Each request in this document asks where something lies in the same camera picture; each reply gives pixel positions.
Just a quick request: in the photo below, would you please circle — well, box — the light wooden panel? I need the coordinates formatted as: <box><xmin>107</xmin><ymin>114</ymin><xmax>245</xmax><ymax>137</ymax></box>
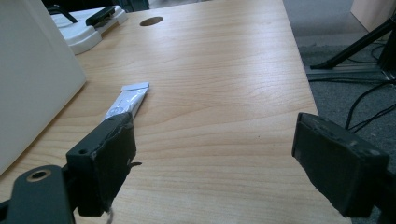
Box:
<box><xmin>350</xmin><ymin>0</ymin><xmax>396</xmax><ymax>33</ymax></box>

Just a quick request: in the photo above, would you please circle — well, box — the black clip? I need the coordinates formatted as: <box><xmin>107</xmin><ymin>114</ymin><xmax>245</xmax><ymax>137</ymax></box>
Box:
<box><xmin>85</xmin><ymin>6</ymin><xmax>117</xmax><ymax>27</ymax></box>

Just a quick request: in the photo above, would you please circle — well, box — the black metal stand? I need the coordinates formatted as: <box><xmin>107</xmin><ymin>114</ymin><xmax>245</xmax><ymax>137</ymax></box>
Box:
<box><xmin>309</xmin><ymin>10</ymin><xmax>396</xmax><ymax>74</ymax></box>

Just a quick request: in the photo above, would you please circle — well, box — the white box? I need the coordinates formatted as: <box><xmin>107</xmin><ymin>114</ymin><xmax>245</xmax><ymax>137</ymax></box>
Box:
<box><xmin>0</xmin><ymin>0</ymin><xmax>88</xmax><ymax>175</ymax></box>

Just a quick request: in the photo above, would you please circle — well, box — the aluminium rail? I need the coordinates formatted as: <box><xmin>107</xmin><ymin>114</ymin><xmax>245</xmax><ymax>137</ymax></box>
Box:
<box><xmin>304</xmin><ymin>63</ymin><xmax>396</xmax><ymax>82</ymax></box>

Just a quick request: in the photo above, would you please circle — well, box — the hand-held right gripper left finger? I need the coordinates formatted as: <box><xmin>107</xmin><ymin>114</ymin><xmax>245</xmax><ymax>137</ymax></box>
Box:
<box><xmin>65</xmin><ymin>112</ymin><xmax>143</xmax><ymax>217</ymax></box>

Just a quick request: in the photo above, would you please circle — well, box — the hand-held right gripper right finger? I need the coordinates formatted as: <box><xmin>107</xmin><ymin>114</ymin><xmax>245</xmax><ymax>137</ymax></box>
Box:
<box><xmin>290</xmin><ymin>112</ymin><xmax>390</xmax><ymax>218</ymax></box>

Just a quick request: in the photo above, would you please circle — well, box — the black cable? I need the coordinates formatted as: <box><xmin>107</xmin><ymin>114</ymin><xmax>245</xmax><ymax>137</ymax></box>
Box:
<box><xmin>345</xmin><ymin>79</ymin><xmax>396</xmax><ymax>133</ymax></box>

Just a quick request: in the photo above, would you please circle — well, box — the silver foil sachet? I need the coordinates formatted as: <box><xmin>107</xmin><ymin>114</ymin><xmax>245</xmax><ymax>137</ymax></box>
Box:
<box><xmin>102</xmin><ymin>81</ymin><xmax>150</xmax><ymax>121</ymax></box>

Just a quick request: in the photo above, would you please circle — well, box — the white plastic base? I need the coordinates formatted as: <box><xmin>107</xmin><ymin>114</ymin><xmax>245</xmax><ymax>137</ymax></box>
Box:
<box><xmin>49</xmin><ymin>5</ymin><xmax>129</xmax><ymax>56</ymax></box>

